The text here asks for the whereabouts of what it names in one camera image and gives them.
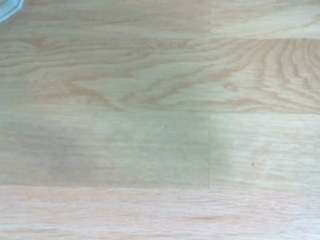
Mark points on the clear faceted drinking glass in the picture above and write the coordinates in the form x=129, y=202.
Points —
x=7, y=7

